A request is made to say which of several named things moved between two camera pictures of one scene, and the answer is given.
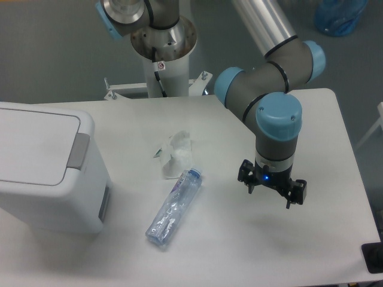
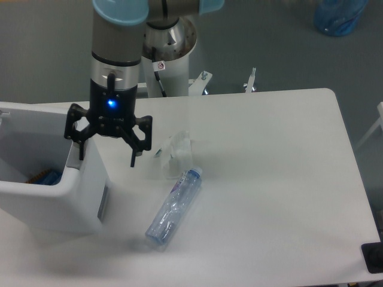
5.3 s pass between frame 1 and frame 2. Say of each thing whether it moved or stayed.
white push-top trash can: stayed
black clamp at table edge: stayed
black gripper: moved
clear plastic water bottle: stayed
